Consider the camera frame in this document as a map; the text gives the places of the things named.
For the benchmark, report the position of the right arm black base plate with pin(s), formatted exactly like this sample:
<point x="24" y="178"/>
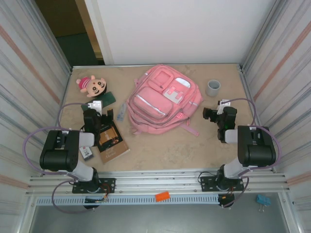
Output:
<point x="206" y="180"/>

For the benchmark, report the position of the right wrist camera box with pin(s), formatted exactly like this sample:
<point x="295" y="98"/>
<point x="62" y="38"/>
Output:
<point x="222" y="106"/>

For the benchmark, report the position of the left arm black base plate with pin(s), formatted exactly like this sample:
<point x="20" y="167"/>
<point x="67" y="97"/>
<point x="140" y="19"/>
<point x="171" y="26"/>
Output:
<point x="109" y="182"/>

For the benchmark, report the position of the blue binder clip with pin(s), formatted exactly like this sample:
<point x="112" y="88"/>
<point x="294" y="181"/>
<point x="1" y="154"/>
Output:
<point x="263" y="200"/>

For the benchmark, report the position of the white door frame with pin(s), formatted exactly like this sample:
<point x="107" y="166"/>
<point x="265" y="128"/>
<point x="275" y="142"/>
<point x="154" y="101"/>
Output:
<point x="99" y="29"/>

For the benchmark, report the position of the small black card box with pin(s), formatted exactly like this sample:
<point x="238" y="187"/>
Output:
<point x="87" y="153"/>

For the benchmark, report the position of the brown book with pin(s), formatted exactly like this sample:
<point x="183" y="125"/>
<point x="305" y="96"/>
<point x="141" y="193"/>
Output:
<point x="111" y="148"/>

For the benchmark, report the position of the green pencil case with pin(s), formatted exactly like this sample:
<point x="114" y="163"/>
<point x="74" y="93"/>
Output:
<point x="109" y="98"/>

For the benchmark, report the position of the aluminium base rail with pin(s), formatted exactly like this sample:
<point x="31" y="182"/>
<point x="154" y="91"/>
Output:
<point x="158" y="180"/>

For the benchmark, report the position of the pink backpack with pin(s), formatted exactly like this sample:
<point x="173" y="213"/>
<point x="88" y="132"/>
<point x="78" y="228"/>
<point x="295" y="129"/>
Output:
<point x="150" y="102"/>

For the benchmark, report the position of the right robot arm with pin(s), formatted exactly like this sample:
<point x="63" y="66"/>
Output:
<point x="257" y="150"/>

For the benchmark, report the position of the grey cup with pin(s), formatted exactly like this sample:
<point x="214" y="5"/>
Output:
<point x="212" y="91"/>

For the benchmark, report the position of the plush doll with pink hat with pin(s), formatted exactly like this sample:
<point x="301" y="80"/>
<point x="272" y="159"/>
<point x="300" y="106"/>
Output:
<point x="96" y="87"/>

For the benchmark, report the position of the orange plastic connector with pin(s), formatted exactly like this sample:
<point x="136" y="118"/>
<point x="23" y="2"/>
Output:
<point x="162" y="196"/>

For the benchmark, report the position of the aluminium corner post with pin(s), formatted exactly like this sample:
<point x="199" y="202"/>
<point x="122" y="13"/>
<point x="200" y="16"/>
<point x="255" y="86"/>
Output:
<point x="260" y="34"/>
<point x="52" y="36"/>

